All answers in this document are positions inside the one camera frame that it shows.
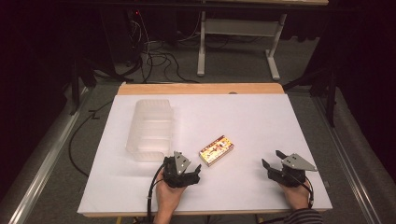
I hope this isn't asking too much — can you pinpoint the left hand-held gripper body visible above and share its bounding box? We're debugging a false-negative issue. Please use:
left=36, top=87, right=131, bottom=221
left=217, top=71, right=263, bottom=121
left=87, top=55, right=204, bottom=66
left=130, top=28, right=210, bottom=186
left=163, top=151, right=196, bottom=189

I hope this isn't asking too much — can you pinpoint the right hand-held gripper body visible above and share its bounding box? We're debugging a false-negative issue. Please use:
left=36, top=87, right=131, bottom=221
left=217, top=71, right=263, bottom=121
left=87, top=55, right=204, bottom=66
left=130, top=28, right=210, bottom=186
left=268, top=153, right=318, bottom=188

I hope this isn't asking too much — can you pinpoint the red and yellow printed box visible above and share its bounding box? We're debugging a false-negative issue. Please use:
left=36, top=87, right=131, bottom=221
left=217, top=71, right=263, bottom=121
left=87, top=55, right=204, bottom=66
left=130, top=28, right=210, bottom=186
left=198, top=134, right=235, bottom=167

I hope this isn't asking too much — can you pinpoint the clear plastic storage container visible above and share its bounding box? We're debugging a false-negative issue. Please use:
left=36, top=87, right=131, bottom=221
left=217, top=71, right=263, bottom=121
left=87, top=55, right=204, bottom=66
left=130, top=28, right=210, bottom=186
left=125, top=99, right=175, bottom=163

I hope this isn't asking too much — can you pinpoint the person's left hand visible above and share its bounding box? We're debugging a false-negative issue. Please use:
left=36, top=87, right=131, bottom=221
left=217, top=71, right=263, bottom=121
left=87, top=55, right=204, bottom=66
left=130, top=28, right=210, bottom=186
left=154, top=172, right=188, bottom=217

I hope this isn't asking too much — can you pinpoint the person's right hand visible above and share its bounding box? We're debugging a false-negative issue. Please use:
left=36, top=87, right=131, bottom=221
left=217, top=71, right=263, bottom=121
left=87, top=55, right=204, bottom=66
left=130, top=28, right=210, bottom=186
left=281, top=180, right=312, bottom=211

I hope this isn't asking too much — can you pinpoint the white table mat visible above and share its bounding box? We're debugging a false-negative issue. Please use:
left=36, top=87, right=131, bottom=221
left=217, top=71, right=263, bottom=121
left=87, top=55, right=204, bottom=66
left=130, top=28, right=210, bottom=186
left=77, top=93, right=333, bottom=217

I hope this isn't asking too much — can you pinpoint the black metal stand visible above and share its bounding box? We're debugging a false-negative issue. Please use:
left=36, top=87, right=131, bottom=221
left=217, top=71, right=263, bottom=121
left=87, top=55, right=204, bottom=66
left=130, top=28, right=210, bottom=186
left=68, top=57, right=98, bottom=117
left=282, top=65, right=340, bottom=128

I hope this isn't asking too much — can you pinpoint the wooden table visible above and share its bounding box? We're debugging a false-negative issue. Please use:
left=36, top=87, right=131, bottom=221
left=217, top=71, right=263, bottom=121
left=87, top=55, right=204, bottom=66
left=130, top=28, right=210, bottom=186
left=82, top=81, right=330, bottom=218

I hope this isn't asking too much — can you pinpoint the dark computer tower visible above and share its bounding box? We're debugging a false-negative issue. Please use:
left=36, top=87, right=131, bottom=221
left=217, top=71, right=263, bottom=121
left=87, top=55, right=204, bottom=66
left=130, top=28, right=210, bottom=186
left=100, top=8, right=143, bottom=67

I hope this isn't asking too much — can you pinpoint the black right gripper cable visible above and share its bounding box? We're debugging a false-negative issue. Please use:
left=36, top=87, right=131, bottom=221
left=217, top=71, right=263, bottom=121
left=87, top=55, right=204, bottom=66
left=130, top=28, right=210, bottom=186
left=304, top=176, right=315, bottom=209

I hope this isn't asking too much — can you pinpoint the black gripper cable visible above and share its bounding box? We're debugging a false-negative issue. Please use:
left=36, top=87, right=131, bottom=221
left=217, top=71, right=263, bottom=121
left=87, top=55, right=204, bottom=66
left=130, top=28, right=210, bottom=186
left=304, top=176, right=315, bottom=209
left=146, top=162, right=166, bottom=224

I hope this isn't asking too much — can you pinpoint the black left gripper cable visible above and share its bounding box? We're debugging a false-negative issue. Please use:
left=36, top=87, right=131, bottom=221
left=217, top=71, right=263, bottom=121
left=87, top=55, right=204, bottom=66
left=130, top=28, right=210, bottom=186
left=146, top=162, right=166, bottom=224

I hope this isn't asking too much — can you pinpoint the silver metal floor rail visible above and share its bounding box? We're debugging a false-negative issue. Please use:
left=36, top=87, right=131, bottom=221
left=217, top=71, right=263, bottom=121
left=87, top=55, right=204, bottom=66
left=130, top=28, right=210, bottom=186
left=312, top=95, right=386, bottom=224
left=0, top=86, right=92, bottom=224

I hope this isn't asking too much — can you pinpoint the long black floor cable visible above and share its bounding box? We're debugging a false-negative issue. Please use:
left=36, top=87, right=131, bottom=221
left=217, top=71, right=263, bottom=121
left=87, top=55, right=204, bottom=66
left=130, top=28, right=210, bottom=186
left=68, top=98, right=115, bottom=178

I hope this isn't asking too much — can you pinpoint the tangle of black floor cables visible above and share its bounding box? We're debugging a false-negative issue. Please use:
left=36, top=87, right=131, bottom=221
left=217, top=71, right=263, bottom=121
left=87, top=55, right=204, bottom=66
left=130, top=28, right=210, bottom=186
left=129, top=10, right=202, bottom=85

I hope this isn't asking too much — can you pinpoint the white metal desk frame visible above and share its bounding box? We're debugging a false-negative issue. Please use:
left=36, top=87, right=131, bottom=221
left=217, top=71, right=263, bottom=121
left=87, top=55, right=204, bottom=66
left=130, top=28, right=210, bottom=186
left=196, top=10, right=288, bottom=82

